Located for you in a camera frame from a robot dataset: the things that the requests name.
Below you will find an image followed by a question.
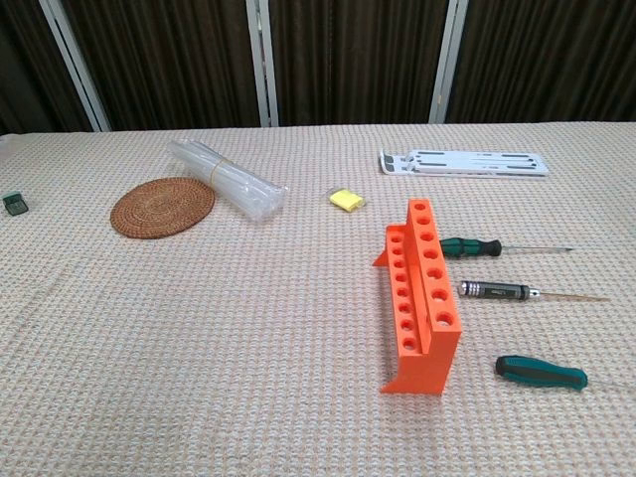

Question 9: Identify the slim green black screwdriver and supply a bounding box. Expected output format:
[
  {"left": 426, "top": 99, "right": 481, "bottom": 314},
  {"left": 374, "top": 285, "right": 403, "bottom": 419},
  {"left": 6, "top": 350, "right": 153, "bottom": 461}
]
[{"left": 438, "top": 237, "right": 575, "bottom": 258}]

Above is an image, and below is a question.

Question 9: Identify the silver black precision screwdriver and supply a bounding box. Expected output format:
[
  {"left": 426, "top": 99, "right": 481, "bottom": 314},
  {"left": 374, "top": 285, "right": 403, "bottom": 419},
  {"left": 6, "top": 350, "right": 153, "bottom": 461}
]
[{"left": 457, "top": 279, "right": 611, "bottom": 303}]

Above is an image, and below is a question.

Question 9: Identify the thick teal black screwdriver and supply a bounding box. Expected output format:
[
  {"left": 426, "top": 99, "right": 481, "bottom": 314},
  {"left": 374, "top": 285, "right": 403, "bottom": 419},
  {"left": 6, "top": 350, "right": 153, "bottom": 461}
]
[{"left": 494, "top": 355, "right": 636, "bottom": 397}]

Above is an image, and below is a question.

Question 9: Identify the orange screwdriver holder rack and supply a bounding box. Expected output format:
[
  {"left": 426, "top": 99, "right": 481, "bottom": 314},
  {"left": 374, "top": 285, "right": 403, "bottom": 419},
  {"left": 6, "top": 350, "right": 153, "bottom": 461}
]
[{"left": 371, "top": 197, "right": 464, "bottom": 398}]

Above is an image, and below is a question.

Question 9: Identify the small yellow packet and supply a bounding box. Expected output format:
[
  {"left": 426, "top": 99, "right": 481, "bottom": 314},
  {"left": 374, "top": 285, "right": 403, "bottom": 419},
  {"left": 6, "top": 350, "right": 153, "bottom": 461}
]
[{"left": 328, "top": 187, "right": 366, "bottom": 213}]

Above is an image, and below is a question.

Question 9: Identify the bundle of clear plastic tubes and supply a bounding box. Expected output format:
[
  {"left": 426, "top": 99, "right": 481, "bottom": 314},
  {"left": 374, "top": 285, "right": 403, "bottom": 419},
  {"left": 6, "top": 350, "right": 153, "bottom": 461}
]
[{"left": 167, "top": 139, "right": 290, "bottom": 226}]

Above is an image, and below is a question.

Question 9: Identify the beige woven tablecloth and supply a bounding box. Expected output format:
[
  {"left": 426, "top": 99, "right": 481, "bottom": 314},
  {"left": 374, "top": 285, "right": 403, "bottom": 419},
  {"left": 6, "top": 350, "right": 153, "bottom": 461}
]
[{"left": 0, "top": 121, "right": 636, "bottom": 477}]

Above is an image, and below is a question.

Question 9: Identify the round woven rattan coaster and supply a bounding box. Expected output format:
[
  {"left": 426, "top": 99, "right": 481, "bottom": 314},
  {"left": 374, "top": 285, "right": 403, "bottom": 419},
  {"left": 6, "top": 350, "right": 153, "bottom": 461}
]
[{"left": 109, "top": 177, "right": 217, "bottom": 240}]

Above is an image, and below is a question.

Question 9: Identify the white folding laptop stand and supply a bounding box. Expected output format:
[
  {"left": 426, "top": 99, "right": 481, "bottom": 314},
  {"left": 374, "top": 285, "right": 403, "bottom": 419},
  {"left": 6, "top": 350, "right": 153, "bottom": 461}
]
[{"left": 379, "top": 148, "right": 551, "bottom": 178}]

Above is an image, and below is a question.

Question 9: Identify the small green box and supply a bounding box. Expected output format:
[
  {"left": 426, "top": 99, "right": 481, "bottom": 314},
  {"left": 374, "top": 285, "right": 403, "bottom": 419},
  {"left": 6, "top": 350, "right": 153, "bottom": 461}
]
[{"left": 1, "top": 191, "right": 30, "bottom": 217}]

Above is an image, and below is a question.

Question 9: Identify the white partition frame post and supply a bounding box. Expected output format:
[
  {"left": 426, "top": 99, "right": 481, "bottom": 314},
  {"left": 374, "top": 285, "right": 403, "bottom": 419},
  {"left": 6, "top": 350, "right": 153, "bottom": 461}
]
[
  {"left": 246, "top": 0, "right": 279, "bottom": 128},
  {"left": 427, "top": 0, "right": 469, "bottom": 124},
  {"left": 38, "top": 0, "right": 111, "bottom": 133}
]

